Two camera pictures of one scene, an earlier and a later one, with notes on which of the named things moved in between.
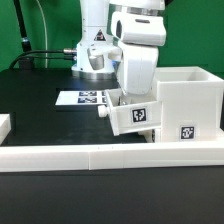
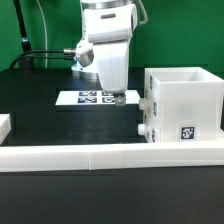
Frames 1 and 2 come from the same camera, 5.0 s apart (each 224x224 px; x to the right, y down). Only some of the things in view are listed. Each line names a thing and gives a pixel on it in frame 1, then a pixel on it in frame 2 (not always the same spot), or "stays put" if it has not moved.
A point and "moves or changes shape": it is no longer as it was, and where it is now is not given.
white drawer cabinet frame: [192, 104] stays put
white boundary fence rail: [96, 157] stays put
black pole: [26, 45] stays put
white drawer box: [128, 113] moves or changes shape
